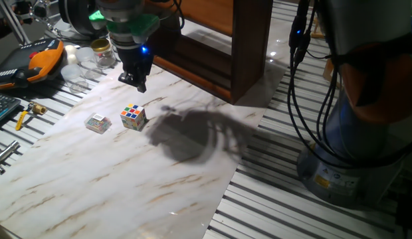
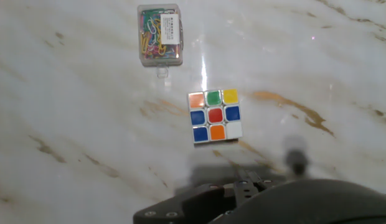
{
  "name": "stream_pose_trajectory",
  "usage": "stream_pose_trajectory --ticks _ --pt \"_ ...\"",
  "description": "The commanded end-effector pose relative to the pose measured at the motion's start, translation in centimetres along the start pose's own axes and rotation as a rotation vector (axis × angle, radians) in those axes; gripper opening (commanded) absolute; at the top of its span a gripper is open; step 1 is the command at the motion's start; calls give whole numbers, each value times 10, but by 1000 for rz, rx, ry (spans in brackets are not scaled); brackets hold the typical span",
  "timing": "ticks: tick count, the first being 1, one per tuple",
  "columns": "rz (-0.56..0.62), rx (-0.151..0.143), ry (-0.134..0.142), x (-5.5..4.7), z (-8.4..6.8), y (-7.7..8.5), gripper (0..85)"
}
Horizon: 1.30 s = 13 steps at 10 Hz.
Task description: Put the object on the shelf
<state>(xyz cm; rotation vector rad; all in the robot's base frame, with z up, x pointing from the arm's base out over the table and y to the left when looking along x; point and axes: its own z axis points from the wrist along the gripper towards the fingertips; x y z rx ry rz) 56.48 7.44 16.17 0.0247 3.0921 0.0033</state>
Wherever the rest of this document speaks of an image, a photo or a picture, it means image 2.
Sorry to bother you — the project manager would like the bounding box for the clear box of paper clips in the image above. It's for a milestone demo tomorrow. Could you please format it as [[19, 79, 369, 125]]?
[[136, 3, 184, 78]]

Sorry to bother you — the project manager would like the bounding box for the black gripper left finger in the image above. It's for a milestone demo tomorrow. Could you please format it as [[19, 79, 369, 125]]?
[[133, 169, 258, 224]]

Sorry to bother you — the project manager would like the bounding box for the multicolour Rubik's cube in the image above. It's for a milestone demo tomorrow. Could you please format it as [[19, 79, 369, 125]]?
[[187, 88, 244, 146]]

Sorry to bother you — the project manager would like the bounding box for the marble pattern sheet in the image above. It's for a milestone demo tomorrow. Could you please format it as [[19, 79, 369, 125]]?
[[0, 0, 386, 224]]

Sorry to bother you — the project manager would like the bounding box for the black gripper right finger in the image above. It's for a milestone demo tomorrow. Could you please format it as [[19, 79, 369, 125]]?
[[257, 179, 278, 191]]

